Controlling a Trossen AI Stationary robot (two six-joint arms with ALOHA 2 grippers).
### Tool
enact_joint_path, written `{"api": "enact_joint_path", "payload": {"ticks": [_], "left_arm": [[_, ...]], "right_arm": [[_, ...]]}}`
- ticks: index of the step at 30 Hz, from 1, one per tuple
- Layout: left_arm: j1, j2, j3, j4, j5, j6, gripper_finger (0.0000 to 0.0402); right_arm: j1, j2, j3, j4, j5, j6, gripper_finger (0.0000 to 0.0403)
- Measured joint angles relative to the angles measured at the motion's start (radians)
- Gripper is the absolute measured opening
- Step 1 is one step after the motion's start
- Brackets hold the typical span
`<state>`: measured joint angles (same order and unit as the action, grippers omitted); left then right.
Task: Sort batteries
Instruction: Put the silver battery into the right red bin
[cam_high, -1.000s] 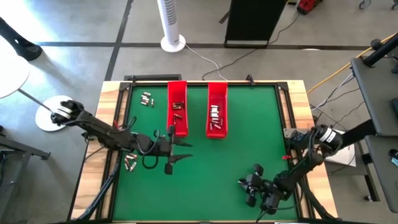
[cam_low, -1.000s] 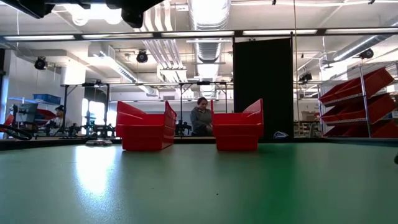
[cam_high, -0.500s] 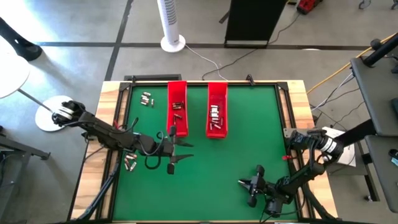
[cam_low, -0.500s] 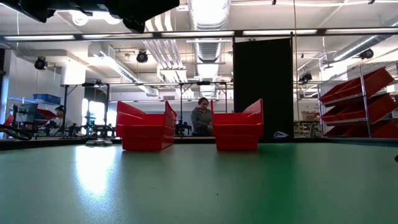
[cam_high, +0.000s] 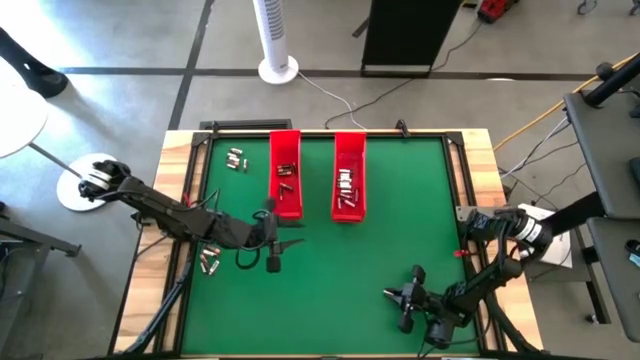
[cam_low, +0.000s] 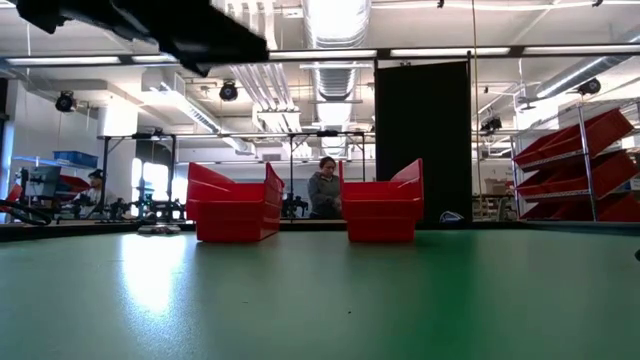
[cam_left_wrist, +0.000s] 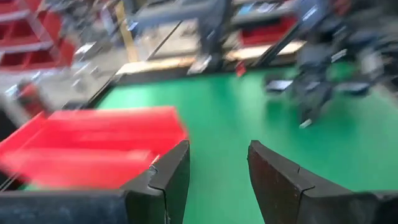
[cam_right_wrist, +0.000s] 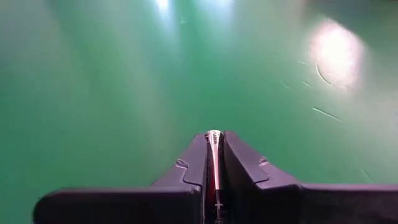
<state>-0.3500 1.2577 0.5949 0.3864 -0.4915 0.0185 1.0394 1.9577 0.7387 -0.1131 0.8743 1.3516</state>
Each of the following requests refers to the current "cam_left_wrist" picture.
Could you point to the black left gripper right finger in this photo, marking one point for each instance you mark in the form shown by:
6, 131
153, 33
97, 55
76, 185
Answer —
295, 199

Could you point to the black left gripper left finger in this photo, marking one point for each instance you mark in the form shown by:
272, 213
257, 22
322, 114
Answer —
149, 202

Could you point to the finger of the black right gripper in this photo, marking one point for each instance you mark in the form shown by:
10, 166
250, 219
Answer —
309, 113

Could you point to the silver Energizer battery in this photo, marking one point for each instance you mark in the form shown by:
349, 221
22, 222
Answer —
305, 124

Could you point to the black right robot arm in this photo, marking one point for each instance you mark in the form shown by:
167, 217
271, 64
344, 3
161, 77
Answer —
357, 37

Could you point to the red shelf bin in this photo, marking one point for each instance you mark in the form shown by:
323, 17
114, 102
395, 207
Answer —
267, 31

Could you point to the small red tag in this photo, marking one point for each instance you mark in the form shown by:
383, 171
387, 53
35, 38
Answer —
241, 69

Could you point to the red plastic bin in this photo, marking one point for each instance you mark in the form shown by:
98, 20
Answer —
93, 146

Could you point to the grey desk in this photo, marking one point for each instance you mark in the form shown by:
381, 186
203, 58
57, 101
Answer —
264, 15
174, 12

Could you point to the wooden table board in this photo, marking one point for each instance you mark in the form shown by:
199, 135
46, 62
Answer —
155, 65

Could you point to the red black power tool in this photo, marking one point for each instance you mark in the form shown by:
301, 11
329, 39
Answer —
29, 98

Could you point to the red sloped storage bin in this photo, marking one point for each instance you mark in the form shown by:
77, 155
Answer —
37, 59
18, 4
46, 26

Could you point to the black diagonal frame strut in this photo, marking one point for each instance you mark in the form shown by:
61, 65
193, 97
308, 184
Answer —
280, 43

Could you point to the black aluminium table frame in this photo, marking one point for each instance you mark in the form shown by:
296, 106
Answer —
149, 77

